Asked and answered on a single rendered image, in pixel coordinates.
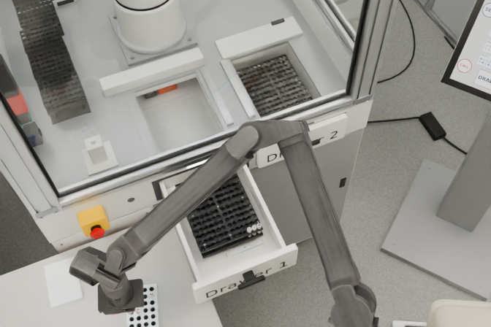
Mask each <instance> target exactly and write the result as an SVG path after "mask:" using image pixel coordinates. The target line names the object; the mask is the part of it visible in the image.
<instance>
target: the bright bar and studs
mask: <svg viewBox="0 0 491 327"><path fill-rule="evenodd" d="M263 244H264V241H263V239H259V240H256V241H254V242H251V243H249V244H246V245H243V246H242V247H239V248H236V249H234V250H230V251H229V252H226V256H227V258H230V257H232V256H234V255H237V254H240V253H243V252H245V251H247V250H250V249H253V248H255V247H258V246H260V245H263Z"/></svg>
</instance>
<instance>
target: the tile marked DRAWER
mask: <svg viewBox="0 0 491 327"><path fill-rule="evenodd" d="M473 84H475V85H478V86H481V87H483V88H486V89H488V90H491V72H488V71H486V70H483V69H480V68H479V71H478V73H477V75H476V77H475V79H474V81H473Z"/></svg>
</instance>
